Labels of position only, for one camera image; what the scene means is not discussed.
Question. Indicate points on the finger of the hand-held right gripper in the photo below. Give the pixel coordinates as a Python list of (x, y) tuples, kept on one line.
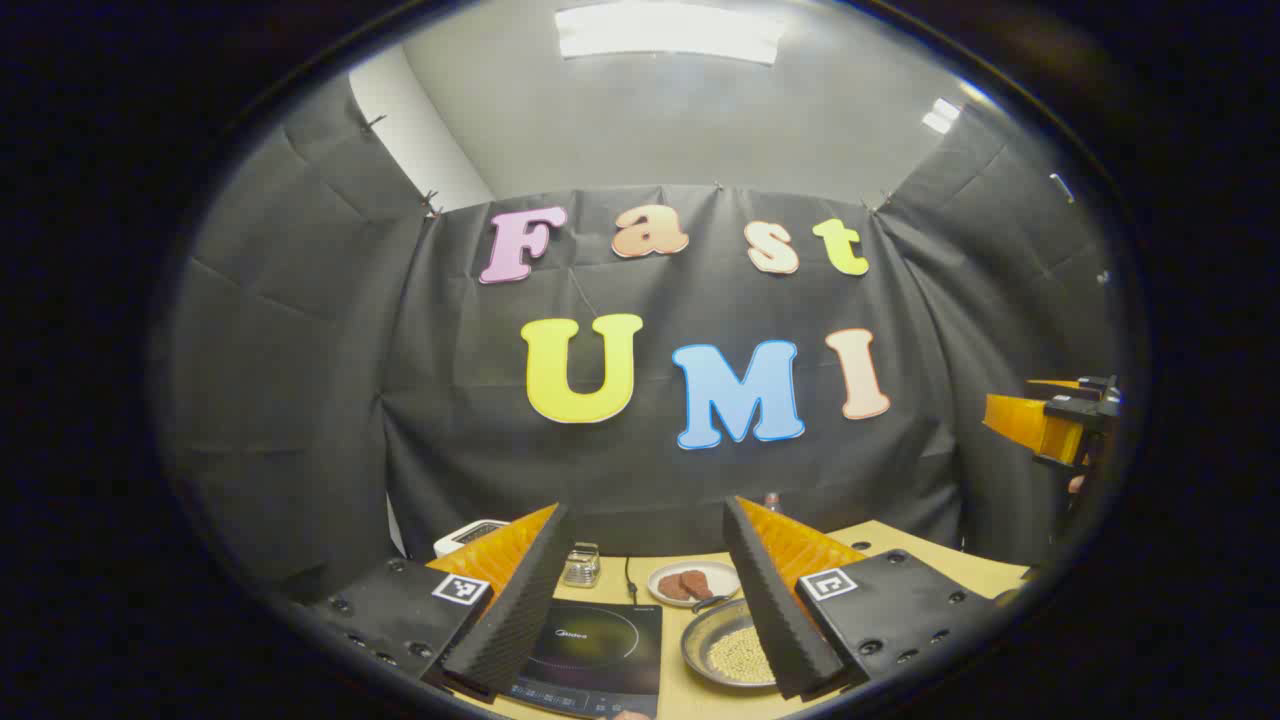
[(1040, 425)]

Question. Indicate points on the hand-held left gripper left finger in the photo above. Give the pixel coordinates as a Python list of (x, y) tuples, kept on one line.
[(520, 610)]

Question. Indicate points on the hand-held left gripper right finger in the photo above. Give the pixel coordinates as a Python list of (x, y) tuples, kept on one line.
[(770, 610)]

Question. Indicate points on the black induction cooktop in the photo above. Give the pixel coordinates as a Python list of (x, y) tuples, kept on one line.
[(610, 650)]

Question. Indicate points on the pile of soybeans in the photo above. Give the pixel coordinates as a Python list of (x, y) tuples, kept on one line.
[(742, 655)]

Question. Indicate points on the white round plate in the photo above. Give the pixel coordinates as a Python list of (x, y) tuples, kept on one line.
[(720, 573)]

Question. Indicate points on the brown meat patty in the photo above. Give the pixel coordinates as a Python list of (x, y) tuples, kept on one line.
[(672, 587), (697, 582)]

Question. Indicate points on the white toaster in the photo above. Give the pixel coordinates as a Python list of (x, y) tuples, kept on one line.
[(470, 535)]

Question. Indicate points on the black backdrop cloth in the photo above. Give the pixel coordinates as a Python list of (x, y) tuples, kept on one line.
[(640, 450)]

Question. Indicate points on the small ceiling light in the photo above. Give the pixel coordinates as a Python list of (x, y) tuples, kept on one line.
[(941, 116)]

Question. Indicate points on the large ceiling light panel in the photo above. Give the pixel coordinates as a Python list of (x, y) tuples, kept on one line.
[(670, 32)]

